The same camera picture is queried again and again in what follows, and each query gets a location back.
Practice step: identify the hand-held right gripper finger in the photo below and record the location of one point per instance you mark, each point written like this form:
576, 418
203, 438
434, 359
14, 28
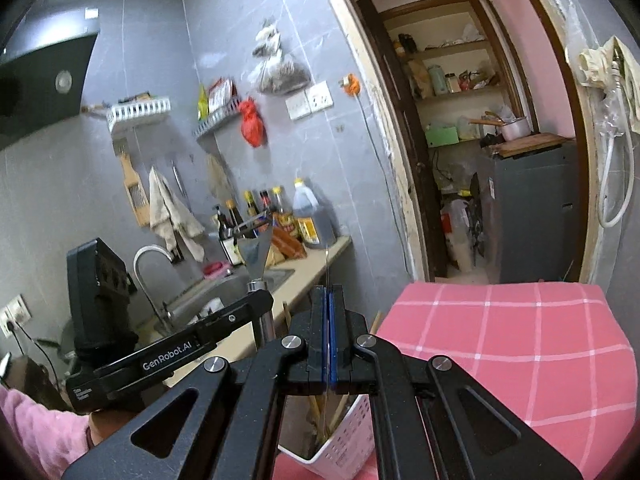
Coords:
335, 340
324, 330

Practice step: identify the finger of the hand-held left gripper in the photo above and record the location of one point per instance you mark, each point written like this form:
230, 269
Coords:
235, 317

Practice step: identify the white perforated utensil basket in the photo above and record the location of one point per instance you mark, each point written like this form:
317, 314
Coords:
345, 440

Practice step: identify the person's left hand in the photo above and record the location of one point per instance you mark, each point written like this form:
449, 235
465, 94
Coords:
110, 425

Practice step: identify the white lid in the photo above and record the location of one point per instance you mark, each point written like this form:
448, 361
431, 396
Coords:
212, 307

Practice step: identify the steel sink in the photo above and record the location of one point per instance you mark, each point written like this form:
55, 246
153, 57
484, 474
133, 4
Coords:
220, 287

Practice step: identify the wooden chopstick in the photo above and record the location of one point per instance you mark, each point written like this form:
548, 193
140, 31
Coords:
376, 321

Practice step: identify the pink soap dish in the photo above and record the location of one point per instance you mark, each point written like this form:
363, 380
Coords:
214, 269

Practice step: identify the soy sauce bottle yellow label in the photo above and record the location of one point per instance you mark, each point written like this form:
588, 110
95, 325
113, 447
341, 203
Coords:
232, 250

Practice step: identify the steel faucet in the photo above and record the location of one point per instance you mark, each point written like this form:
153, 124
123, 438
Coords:
142, 255

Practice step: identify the beige bundle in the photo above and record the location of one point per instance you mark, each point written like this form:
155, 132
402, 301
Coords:
274, 259

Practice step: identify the dark pump bottle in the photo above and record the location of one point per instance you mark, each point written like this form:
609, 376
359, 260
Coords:
222, 235

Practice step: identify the red snack packet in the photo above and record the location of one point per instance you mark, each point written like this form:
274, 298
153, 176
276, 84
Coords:
290, 245

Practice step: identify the dark sauce bottle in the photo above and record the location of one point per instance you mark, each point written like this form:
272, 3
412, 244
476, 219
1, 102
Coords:
250, 205
265, 202

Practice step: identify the brown sauce bottle yellow cap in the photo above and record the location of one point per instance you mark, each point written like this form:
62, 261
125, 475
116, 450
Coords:
284, 215

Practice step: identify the large oil jug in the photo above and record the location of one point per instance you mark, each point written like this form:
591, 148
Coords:
312, 215

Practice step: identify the beige hanging towel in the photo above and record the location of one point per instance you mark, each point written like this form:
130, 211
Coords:
170, 215

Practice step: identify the wooden grater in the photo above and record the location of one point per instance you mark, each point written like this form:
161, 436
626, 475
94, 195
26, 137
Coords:
136, 195

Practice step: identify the beige hanging cloth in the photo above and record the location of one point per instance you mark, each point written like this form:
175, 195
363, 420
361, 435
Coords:
218, 177

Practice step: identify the steel hanging utensil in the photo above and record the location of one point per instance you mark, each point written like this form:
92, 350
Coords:
178, 177

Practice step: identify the white plastic jug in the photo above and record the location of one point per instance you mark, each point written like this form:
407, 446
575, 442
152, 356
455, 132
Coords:
457, 240

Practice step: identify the pink checkered tablecloth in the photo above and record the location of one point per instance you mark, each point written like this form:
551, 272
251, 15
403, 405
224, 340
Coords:
500, 320

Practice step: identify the red plastic bag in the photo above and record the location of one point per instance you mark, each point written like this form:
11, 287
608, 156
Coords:
252, 125

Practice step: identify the yellow packet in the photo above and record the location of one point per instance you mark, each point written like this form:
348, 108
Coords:
202, 104

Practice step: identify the red and white packets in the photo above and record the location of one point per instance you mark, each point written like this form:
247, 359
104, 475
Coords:
221, 94

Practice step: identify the green box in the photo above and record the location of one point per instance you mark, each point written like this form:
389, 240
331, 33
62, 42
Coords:
442, 136

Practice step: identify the black range hood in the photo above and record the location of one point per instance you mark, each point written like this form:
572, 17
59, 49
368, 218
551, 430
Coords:
35, 90

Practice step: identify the grey appliance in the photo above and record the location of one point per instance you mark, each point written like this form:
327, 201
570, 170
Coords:
530, 210

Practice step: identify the clear bag of dried goods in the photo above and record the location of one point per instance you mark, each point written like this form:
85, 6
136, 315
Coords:
282, 75

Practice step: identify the mint green canister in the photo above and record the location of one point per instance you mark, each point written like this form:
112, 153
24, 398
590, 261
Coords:
437, 80

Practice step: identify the pink pot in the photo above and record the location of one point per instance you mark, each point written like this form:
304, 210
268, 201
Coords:
515, 129

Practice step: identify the wooden cutting board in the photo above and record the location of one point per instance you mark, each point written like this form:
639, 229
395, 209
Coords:
535, 144

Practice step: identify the wooden shelf unit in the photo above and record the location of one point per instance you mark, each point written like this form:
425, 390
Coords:
450, 52

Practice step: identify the cream hanging bag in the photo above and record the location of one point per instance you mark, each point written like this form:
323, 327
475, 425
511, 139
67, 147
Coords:
600, 62

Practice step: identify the white wall outlet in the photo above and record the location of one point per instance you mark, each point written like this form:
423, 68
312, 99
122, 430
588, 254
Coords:
15, 312

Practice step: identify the wooden door frame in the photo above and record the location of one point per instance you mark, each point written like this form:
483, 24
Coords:
405, 220

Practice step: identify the metal wall shelf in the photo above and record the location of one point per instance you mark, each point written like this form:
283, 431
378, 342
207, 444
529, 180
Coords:
215, 121

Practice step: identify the white wall rack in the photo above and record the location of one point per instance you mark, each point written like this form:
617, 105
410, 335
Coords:
137, 112

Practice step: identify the white wall switch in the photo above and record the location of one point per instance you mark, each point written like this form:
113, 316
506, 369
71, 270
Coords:
299, 107

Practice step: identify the white wall socket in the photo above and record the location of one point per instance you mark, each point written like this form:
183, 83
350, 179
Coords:
320, 96

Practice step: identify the orange wall hook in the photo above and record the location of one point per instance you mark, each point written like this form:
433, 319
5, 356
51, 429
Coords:
351, 84

